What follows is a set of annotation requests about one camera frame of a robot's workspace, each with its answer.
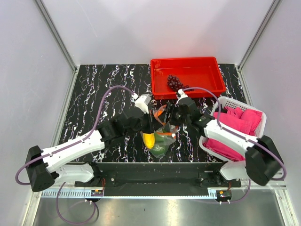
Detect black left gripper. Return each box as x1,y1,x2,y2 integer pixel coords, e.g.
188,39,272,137
125,109,163,137

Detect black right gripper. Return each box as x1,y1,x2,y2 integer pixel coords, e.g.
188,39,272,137
157,102,191,127

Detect yellow fake banana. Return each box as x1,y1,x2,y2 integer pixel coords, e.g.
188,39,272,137
142,133,156,149

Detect clear zip bag orange seal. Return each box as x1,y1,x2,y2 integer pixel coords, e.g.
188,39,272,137
140,105,178,158

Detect dark purple fake grapes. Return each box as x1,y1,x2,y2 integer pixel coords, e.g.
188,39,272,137
167,74,189,92

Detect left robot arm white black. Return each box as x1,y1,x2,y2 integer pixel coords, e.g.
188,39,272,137
25,107,154,192

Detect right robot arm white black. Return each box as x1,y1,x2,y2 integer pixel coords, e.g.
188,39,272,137
164,97,286,187

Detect green fake pepper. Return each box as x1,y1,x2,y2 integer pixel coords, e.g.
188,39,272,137
149,129,173,158

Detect white perforated plastic basket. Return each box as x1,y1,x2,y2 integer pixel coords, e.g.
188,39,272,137
199,97,267,161

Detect red plastic tray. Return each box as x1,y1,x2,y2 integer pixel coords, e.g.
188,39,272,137
150,56,226,100

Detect pink cloth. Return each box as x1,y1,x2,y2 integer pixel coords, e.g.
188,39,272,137
203,106,262,161

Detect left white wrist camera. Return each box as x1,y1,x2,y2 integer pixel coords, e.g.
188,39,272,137
135,94,151,114

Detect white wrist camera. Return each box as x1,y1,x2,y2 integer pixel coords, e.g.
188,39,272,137
176,89,188,100
135,94,151,114

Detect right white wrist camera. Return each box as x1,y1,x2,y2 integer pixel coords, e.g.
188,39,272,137
176,89,188,100

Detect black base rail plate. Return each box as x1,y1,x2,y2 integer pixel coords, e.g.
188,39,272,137
75,162,241,188

